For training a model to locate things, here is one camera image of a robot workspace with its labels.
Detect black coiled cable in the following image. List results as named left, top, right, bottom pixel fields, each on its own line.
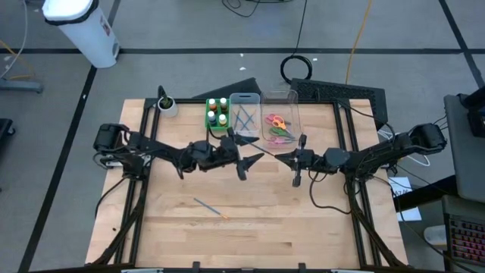
left=280, top=0, right=314, bottom=86

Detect white paper sheet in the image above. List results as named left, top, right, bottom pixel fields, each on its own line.
left=387, top=176, right=423, bottom=222

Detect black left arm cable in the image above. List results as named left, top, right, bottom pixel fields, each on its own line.
left=206, top=127, right=230, bottom=143

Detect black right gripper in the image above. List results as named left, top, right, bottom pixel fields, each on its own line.
left=274, top=133, right=318, bottom=188

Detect green plastic basket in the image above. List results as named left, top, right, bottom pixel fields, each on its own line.
left=205, top=98, right=232, bottom=133

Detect black floor object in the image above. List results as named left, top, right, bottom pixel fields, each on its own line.
left=0, top=118, right=17, bottom=140

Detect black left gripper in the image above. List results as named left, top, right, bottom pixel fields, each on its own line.
left=215, top=127, right=265, bottom=182

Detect small dark green plant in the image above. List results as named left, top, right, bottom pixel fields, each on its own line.
left=157, top=84, right=171, bottom=109

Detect frosted clear plastic bin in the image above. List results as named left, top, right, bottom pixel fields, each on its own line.
left=228, top=92, right=262, bottom=140

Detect white trash can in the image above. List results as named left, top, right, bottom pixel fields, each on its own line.
left=41, top=0, right=122, bottom=70

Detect tall transparent plastic bin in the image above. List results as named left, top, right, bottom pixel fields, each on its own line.
left=259, top=88, right=302, bottom=145

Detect white plant pot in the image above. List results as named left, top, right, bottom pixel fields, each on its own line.
left=157, top=96, right=179, bottom=118

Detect keyboard with red keys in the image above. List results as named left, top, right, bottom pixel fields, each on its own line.
left=448, top=213, right=485, bottom=265

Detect orange handled scissors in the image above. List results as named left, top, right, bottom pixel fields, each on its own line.
left=271, top=115, right=293, bottom=132

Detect grey floor stand base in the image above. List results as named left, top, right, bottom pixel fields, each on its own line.
left=0, top=77, right=45, bottom=94

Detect black desk device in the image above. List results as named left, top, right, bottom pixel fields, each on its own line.
left=457, top=86, right=485, bottom=138

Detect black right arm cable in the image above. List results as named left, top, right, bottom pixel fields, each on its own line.
left=308, top=170, right=352, bottom=215

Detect black metal table frame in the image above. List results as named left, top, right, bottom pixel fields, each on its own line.
left=89, top=97, right=411, bottom=268

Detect black perforated panel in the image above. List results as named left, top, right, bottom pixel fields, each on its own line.
left=290, top=77, right=390, bottom=130

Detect green handled scissors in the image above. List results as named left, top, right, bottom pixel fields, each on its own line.
left=268, top=126, right=296, bottom=140

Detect white looped cable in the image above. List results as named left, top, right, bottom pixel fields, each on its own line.
left=377, top=127, right=432, bottom=168

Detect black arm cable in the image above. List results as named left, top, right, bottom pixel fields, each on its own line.
left=206, top=127, right=230, bottom=143
left=308, top=170, right=352, bottom=215

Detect thin white floor cable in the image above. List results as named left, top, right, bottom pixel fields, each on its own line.
left=0, top=0, right=30, bottom=79

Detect thin black base cable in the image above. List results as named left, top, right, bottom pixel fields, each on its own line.
left=94, top=175, right=129, bottom=219

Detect yellow cable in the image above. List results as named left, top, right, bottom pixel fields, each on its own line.
left=345, top=0, right=374, bottom=86

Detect black floor cable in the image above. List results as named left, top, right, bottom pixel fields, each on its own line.
left=221, top=0, right=296, bottom=18

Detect white rounded object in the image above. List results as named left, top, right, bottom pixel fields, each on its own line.
left=423, top=224, right=449, bottom=248

